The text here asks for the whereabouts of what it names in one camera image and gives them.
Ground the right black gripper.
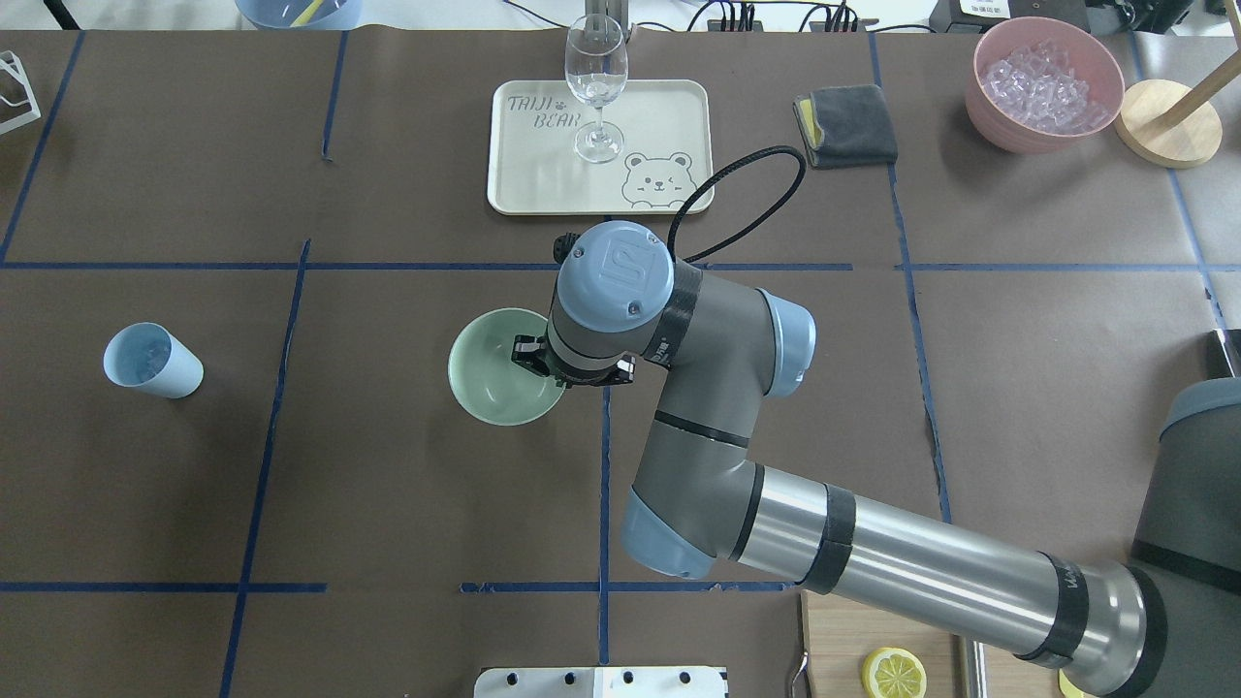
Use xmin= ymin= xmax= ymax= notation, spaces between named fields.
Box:
xmin=511 ymin=334 xmax=637 ymax=389

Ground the green bowl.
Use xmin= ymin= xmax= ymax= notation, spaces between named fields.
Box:
xmin=447 ymin=306 xmax=563 ymax=426

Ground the light blue cup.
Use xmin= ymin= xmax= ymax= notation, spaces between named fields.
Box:
xmin=102 ymin=322 xmax=205 ymax=400

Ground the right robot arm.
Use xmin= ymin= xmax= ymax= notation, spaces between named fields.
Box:
xmin=503 ymin=220 xmax=1239 ymax=697

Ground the blue bowl with fork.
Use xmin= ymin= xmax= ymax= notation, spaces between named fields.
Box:
xmin=235 ymin=1 xmax=366 ymax=31

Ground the pink bowl with ice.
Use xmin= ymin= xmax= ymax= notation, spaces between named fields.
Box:
xmin=965 ymin=16 xmax=1126 ymax=154

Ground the cream bear tray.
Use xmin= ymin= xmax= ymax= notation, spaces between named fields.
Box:
xmin=486 ymin=79 xmax=716 ymax=216

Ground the wine glass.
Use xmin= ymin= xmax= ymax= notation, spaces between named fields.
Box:
xmin=563 ymin=12 xmax=629 ymax=164

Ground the grey folded cloth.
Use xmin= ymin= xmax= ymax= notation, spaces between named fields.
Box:
xmin=792 ymin=84 xmax=897 ymax=171

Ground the wooden cutting board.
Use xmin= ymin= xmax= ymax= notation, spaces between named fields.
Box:
xmin=800 ymin=591 xmax=1064 ymax=697

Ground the lemon half slice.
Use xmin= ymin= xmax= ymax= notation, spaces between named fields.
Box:
xmin=860 ymin=647 xmax=928 ymax=698

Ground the wooden stand round base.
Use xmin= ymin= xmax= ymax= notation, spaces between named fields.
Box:
xmin=1114 ymin=51 xmax=1240 ymax=169

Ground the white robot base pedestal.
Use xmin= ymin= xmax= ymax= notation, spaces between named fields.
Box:
xmin=473 ymin=664 xmax=730 ymax=697

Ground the white wire cup rack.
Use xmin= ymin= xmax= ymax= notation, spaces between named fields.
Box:
xmin=1 ymin=51 xmax=43 ymax=134

